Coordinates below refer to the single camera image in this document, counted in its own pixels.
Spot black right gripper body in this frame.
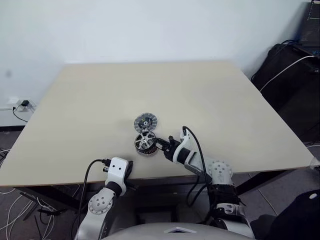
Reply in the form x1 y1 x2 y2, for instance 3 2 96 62
162 135 181 161

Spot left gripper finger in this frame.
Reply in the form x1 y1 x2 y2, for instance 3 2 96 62
124 179 140 190

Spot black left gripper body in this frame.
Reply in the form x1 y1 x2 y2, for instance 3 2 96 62
126 160 135 181

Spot grey motor stator housing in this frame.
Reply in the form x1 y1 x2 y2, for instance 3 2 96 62
136 143 159 157

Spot black spoked rotor cap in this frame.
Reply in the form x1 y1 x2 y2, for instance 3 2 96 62
134 132 157 151

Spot grey motor end cover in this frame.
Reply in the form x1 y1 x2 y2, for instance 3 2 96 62
133 112 158 133

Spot grey rounded robot body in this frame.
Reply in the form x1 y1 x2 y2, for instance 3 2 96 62
99 216 251 240

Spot beige wooden table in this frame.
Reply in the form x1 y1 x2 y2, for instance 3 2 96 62
0 59 320 213

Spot black floor stand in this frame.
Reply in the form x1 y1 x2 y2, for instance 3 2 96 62
21 192 68 221

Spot black equipment case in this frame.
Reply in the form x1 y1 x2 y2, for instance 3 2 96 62
250 42 320 143

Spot white power strip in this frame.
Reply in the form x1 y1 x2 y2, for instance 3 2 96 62
7 96 37 112

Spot black laptop screen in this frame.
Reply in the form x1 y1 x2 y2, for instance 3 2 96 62
298 0 320 50

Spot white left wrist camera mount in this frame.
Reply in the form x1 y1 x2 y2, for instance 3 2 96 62
103 156 130 195

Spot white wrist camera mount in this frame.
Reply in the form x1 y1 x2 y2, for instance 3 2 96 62
103 156 130 195
172 126 201 164

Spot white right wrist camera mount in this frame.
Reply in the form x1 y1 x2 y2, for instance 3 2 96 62
172 126 201 164

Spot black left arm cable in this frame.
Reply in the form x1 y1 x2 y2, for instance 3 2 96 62
74 157 112 227

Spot white floor cables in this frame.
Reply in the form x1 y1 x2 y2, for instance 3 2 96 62
0 184 56 240

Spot black adapter cable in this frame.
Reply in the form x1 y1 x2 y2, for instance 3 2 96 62
12 106 29 123

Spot white cable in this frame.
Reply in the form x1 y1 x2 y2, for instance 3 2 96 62
259 55 315 92

